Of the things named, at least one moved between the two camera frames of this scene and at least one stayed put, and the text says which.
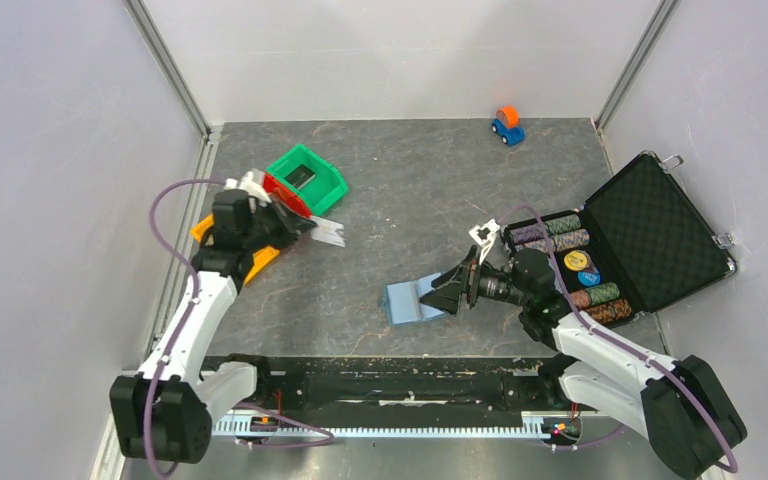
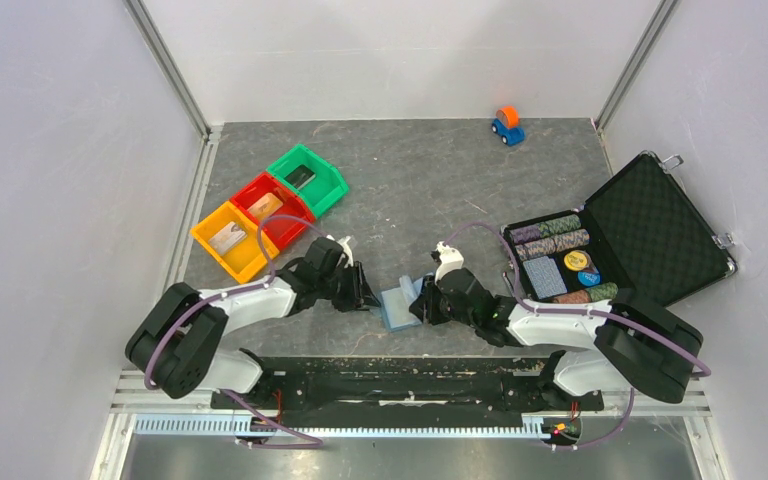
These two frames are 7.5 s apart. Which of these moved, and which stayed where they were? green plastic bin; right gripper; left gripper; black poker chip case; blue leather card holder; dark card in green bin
Moved: left gripper; right gripper
Stayed: black poker chip case; green plastic bin; blue leather card holder; dark card in green bin
